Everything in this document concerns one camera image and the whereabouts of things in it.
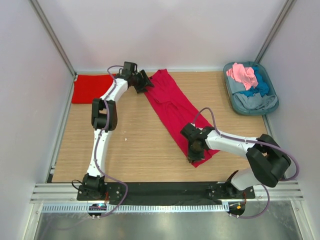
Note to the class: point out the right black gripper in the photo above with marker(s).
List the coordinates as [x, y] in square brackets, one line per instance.
[195, 157]

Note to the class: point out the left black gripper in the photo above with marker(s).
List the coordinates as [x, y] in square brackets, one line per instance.
[143, 78]

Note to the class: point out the magenta t-shirt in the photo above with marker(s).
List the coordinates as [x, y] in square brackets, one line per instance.
[172, 107]

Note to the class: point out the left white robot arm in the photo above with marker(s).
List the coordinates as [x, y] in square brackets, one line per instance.
[104, 120]

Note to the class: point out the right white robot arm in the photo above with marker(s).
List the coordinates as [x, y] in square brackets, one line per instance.
[267, 162]

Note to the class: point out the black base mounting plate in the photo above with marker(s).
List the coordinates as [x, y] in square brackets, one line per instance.
[165, 193]

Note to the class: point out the folded red t-shirt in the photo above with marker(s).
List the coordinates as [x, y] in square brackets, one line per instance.
[89, 87]

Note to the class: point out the grey t-shirt in basket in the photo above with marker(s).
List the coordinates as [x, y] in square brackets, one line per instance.
[252, 103]

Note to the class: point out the teal plastic laundry basket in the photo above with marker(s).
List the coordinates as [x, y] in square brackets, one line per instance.
[266, 78]

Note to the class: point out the blue t-shirt in basket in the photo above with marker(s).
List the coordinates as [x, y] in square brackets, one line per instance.
[262, 88]

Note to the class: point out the pink t-shirt in basket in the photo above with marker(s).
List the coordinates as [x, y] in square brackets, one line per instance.
[242, 75]

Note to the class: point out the aluminium front rail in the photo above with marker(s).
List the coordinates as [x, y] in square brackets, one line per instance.
[65, 192]

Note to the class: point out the slotted cable duct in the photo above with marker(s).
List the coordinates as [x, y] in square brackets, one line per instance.
[100, 208]

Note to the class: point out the left aluminium frame post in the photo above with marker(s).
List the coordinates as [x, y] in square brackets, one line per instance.
[52, 35]

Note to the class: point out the aluminium frame post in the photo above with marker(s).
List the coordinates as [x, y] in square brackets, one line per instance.
[52, 35]
[280, 19]

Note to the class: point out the right aluminium frame post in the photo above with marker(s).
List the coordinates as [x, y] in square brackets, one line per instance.
[280, 19]

